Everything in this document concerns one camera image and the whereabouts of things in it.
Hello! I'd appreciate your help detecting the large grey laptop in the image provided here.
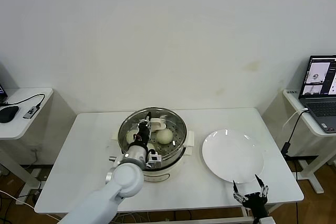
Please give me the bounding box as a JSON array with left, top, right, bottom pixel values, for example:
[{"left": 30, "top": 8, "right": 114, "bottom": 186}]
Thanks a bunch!
[{"left": 299, "top": 55, "right": 336, "bottom": 134}]

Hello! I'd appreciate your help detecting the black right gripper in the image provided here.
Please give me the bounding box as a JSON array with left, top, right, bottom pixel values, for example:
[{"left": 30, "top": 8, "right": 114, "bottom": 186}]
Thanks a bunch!
[{"left": 232, "top": 173, "right": 270, "bottom": 219}]

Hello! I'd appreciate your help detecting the small black laptop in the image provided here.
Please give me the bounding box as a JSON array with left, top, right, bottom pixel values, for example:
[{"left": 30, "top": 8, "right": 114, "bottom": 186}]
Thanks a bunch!
[{"left": 0, "top": 82, "right": 9, "bottom": 107}]

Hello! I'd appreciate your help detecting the black usb hub cable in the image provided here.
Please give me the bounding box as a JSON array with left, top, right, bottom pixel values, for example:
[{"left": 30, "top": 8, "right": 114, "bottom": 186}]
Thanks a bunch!
[{"left": 5, "top": 93, "right": 46, "bottom": 109}]

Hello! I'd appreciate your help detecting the black computer mouse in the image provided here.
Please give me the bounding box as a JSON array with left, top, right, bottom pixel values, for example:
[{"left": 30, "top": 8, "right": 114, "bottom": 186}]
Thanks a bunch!
[{"left": 0, "top": 105, "right": 20, "bottom": 124}]

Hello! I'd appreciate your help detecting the grey usb hub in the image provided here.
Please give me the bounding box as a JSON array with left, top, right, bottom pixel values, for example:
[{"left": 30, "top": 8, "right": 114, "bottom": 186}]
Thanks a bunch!
[{"left": 23, "top": 105, "right": 40, "bottom": 120}]

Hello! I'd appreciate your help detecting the black cable with adapter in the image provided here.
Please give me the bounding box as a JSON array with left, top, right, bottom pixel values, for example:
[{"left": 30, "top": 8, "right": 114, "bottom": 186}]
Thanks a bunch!
[{"left": 280, "top": 111, "right": 308, "bottom": 156}]

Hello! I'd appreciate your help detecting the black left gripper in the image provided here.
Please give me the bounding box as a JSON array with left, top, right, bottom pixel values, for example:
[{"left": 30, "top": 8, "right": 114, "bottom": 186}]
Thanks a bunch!
[{"left": 131, "top": 112, "right": 153, "bottom": 147}]

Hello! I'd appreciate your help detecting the white round plate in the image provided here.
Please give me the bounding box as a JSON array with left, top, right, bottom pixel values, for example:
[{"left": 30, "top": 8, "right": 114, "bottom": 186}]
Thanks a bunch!
[{"left": 202, "top": 129, "right": 265, "bottom": 184}]

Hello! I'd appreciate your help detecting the white floor power strip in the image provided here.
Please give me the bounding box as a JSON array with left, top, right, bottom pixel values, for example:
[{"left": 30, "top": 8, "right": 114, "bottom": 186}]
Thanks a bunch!
[{"left": 31, "top": 167, "right": 44, "bottom": 182}]

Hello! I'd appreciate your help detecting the white laptop cable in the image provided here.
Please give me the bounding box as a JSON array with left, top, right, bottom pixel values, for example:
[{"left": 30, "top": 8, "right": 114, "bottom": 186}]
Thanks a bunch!
[{"left": 282, "top": 108, "right": 310, "bottom": 133}]

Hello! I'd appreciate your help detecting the cream electric cooking pot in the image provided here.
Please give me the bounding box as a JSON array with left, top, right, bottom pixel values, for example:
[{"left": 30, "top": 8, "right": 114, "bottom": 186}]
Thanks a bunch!
[{"left": 121, "top": 146, "right": 194, "bottom": 184}]

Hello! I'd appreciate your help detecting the stainless steel steamer basket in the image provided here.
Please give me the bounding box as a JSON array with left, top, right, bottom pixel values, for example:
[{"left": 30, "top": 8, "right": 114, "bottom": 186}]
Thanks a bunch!
[{"left": 111, "top": 107, "right": 195, "bottom": 168}]

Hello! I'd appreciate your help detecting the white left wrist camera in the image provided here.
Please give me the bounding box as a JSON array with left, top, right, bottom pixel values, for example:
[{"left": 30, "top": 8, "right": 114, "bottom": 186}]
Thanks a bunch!
[{"left": 146, "top": 152, "right": 162, "bottom": 168}]

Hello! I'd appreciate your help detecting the white side desk with mouse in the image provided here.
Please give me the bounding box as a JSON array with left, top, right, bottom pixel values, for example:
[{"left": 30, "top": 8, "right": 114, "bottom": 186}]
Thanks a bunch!
[{"left": 0, "top": 87, "right": 55, "bottom": 206}]

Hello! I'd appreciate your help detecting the white table leg frame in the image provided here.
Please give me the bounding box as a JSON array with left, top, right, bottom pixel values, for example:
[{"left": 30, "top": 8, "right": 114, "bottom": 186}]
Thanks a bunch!
[{"left": 93, "top": 202, "right": 283, "bottom": 224}]

